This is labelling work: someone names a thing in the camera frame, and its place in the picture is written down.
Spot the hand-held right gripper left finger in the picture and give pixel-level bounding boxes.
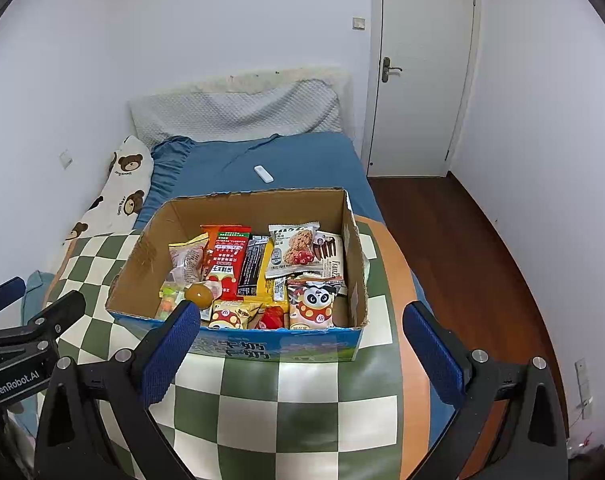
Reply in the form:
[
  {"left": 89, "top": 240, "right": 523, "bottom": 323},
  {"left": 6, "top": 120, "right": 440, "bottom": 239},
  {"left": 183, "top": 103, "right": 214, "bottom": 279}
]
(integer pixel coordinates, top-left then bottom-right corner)
[{"left": 35, "top": 299, "right": 202, "bottom": 480}]

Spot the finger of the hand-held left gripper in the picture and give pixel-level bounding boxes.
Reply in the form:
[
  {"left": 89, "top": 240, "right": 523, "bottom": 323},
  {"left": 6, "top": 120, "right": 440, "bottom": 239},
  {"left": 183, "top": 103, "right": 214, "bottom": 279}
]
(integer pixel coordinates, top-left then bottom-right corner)
[
  {"left": 0, "top": 290, "right": 86, "bottom": 357},
  {"left": 0, "top": 276, "right": 27, "bottom": 316}
]

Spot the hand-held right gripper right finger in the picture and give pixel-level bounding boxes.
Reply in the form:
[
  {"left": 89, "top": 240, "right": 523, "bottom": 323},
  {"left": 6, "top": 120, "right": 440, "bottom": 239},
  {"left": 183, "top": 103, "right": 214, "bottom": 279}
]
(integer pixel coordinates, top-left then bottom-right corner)
[{"left": 402, "top": 301, "right": 568, "bottom": 480}]

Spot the green colourful candy packet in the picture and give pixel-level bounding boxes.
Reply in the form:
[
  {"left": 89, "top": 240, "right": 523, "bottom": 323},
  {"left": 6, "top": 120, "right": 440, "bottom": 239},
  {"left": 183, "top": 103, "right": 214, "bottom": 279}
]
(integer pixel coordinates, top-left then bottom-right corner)
[{"left": 154, "top": 281, "right": 188, "bottom": 322}]

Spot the small clear orange snack packet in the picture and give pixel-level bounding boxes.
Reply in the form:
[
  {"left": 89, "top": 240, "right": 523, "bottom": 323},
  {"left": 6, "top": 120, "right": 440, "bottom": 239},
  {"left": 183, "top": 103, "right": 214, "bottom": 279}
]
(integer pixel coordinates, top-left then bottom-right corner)
[{"left": 184, "top": 282, "right": 222, "bottom": 309}]

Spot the yellow mushroom panda packet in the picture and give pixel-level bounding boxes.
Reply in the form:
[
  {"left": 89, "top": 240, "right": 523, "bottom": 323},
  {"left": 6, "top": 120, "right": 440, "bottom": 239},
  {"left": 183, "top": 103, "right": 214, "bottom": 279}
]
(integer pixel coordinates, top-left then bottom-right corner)
[{"left": 208, "top": 300, "right": 263, "bottom": 331}]

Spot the small red snack packet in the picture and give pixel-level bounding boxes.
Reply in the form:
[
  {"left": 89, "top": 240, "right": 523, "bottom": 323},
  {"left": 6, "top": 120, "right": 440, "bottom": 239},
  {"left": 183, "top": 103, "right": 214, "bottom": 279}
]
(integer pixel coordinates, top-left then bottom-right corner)
[{"left": 252, "top": 305, "right": 288, "bottom": 331}]

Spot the long red snack packet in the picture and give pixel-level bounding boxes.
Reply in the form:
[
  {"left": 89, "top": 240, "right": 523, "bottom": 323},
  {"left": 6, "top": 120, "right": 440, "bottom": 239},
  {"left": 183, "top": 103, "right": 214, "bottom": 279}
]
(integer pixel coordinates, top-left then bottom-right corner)
[{"left": 204, "top": 227, "right": 253, "bottom": 301}]

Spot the white panda snack packet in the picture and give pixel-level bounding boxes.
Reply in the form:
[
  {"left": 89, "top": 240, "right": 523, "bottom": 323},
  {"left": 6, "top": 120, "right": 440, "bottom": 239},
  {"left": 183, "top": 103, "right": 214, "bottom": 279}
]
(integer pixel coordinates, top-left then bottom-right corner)
[{"left": 286, "top": 280, "right": 346, "bottom": 332}]

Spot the cardboard box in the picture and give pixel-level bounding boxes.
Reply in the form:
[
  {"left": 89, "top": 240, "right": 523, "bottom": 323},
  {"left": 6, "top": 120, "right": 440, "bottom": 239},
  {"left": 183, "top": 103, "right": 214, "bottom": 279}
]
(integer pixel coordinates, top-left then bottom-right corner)
[{"left": 106, "top": 187, "right": 371, "bottom": 364}]

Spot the white oat biscuit packet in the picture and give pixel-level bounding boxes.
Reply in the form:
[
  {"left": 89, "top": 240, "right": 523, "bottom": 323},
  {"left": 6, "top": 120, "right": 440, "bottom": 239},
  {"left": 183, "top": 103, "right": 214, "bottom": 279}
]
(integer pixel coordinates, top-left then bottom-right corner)
[{"left": 265, "top": 222, "right": 319, "bottom": 280}]

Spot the clear yellow-edged snack packet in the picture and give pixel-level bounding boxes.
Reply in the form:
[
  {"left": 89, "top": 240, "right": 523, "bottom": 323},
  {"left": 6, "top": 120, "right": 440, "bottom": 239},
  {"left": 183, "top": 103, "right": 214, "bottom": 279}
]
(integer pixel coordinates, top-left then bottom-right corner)
[{"left": 168, "top": 233, "right": 209, "bottom": 288}]

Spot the black snack packet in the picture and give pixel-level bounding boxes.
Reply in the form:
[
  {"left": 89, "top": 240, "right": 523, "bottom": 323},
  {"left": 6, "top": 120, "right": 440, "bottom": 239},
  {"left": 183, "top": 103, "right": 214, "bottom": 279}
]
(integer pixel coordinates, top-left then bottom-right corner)
[{"left": 238, "top": 235, "right": 272, "bottom": 297}]

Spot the yellow biscuit packet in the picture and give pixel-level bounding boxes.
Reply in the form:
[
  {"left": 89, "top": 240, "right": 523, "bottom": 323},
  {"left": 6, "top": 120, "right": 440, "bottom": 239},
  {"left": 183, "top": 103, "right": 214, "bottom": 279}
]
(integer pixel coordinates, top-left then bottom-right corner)
[{"left": 255, "top": 239, "right": 289, "bottom": 307}]

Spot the green checkered blanket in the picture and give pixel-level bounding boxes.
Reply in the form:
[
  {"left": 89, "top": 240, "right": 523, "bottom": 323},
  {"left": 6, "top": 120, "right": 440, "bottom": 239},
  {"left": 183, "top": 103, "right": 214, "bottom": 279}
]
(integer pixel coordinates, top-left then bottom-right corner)
[{"left": 35, "top": 217, "right": 455, "bottom": 480}]

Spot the cream packet with brown sticks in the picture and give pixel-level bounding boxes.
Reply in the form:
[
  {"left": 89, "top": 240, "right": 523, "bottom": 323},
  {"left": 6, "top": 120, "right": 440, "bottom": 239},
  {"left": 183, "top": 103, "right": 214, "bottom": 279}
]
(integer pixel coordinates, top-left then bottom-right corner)
[{"left": 309, "top": 231, "right": 345, "bottom": 282}]

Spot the white bear print pillow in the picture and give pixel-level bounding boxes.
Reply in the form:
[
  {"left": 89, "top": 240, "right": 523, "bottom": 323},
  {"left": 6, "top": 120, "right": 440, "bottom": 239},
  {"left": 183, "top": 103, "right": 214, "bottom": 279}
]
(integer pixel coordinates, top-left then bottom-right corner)
[{"left": 64, "top": 135, "right": 155, "bottom": 247}]

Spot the blue bed sheet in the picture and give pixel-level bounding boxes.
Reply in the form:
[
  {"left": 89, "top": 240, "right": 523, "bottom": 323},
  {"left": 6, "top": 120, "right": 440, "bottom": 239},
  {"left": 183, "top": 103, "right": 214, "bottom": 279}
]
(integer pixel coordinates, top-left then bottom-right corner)
[{"left": 132, "top": 131, "right": 384, "bottom": 231}]

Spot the grey quilted pillow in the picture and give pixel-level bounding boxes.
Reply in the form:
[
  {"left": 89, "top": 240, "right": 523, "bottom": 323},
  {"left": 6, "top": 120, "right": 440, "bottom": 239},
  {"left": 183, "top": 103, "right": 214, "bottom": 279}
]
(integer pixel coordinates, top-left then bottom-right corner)
[{"left": 128, "top": 79, "right": 344, "bottom": 147}]

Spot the white door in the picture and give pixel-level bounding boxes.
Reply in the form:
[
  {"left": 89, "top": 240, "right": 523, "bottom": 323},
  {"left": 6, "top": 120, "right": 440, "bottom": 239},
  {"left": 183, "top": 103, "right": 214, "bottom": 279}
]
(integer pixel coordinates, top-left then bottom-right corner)
[{"left": 361, "top": 0, "right": 483, "bottom": 179}]

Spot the cream fuzzy cloth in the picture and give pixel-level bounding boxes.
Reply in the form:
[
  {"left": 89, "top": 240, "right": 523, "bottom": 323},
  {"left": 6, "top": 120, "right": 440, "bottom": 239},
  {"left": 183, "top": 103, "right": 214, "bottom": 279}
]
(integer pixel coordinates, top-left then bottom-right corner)
[{"left": 132, "top": 65, "right": 355, "bottom": 142}]

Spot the bronze door handle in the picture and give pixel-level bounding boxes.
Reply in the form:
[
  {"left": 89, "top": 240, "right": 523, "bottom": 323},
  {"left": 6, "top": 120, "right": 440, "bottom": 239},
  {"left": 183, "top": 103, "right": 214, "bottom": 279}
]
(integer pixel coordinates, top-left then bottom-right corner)
[{"left": 381, "top": 56, "right": 403, "bottom": 84}]

